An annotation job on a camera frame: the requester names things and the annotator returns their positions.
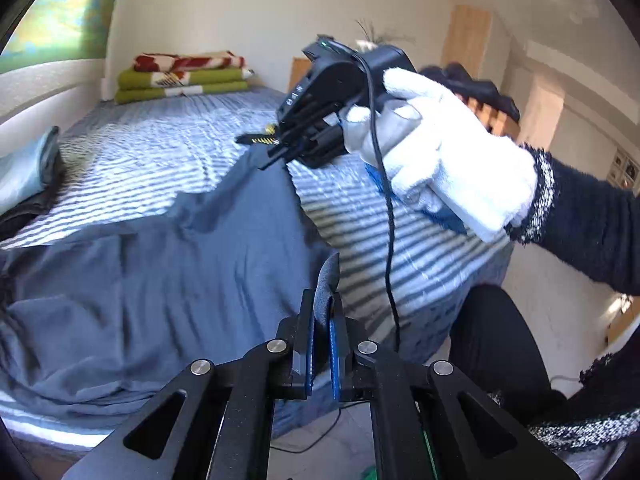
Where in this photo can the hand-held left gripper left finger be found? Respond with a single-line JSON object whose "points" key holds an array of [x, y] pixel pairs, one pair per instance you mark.
{"points": [[302, 355]]}

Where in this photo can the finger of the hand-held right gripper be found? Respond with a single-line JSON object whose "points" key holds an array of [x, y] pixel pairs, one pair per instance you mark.
{"points": [[320, 150], [310, 122]]}

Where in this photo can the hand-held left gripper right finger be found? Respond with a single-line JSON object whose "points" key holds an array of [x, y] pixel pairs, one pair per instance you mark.
{"points": [[334, 360]]}

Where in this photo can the dark blue-grey pants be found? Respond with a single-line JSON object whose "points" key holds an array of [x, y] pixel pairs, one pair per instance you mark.
{"points": [[175, 270]]}

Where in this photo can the person's right forearm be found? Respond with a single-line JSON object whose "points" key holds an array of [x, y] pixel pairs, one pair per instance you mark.
{"points": [[590, 210]]}

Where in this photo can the person's right hand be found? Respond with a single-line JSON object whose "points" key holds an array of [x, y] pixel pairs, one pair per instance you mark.
{"points": [[450, 160]]}

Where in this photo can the black garment with yellow label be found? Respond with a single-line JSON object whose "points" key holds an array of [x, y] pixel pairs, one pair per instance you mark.
{"points": [[260, 138]]}

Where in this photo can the small green thing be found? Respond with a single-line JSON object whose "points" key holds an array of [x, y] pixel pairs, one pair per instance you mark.
{"points": [[370, 474]]}

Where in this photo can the striped bed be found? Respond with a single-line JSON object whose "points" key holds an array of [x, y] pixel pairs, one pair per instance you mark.
{"points": [[175, 125]]}

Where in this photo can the wooden panel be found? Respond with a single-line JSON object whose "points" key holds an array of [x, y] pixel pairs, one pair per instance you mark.
{"points": [[467, 35]]}

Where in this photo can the bright blue garment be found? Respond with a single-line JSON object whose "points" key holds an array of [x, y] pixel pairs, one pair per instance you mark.
{"points": [[445, 220]]}

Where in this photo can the dark draped cloth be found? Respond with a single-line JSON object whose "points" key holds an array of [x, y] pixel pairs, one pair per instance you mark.
{"points": [[480, 90]]}

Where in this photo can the person's leg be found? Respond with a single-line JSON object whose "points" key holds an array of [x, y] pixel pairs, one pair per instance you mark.
{"points": [[495, 350]]}

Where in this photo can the green floral folded blanket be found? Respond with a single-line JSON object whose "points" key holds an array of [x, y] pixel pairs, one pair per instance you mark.
{"points": [[150, 82]]}

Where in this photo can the person's black knit sweater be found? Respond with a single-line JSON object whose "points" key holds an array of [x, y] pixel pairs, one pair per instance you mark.
{"points": [[615, 390]]}

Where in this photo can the light blue folded cloth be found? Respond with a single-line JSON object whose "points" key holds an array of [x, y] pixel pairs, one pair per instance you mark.
{"points": [[25, 170]]}

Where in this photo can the black folded cloth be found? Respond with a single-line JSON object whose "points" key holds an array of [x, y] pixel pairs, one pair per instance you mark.
{"points": [[30, 205]]}

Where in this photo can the wooden slatted frame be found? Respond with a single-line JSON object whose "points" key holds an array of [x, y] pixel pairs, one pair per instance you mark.
{"points": [[300, 75]]}

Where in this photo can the green wall poster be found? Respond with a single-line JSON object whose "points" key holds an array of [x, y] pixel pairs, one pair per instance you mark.
{"points": [[60, 20]]}

